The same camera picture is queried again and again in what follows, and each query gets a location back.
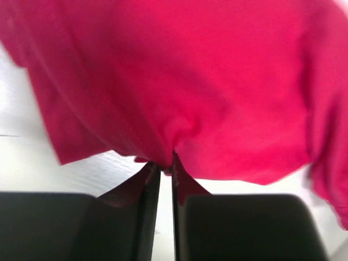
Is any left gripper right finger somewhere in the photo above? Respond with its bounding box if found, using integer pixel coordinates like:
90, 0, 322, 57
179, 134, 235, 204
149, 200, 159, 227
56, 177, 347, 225
171, 154, 328, 261

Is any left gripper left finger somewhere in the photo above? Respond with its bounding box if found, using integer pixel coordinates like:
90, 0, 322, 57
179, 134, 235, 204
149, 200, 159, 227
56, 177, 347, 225
1, 163, 160, 260

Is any magenta t-shirt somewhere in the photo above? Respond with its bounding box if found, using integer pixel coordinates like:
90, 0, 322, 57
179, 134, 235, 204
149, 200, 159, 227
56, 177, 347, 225
1, 1, 347, 227

